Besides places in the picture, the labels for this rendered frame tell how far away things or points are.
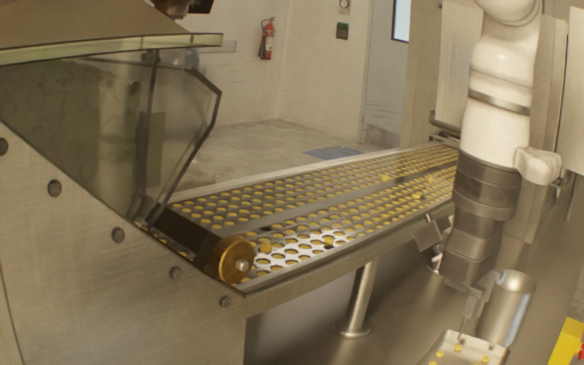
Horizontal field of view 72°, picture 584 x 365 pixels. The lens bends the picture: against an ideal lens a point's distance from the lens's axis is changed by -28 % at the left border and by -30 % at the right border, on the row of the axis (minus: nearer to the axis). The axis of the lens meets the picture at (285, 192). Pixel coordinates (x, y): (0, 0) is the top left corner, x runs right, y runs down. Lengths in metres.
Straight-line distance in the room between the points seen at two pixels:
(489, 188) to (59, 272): 0.34
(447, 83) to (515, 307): 0.60
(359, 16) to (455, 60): 4.44
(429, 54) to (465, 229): 0.79
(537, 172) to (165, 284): 0.29
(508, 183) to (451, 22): 0.72
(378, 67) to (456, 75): 4.28
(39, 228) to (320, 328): 0.48
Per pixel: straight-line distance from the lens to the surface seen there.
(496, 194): 0.44
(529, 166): 0.41
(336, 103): 5.68
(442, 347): 0.68
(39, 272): 0.29
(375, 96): 5.40
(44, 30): 0.29
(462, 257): 0.46
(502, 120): 0.43
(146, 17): 0.33
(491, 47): 0.44
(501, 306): 0.68
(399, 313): 0.74
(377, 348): 0.65
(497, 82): 0.43
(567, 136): 1.16
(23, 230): 0.27
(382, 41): 5.35
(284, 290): 0.46
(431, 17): 1.21
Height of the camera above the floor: 1.16
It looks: 18 degrees down
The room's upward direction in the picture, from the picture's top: 7 degrees clockwise
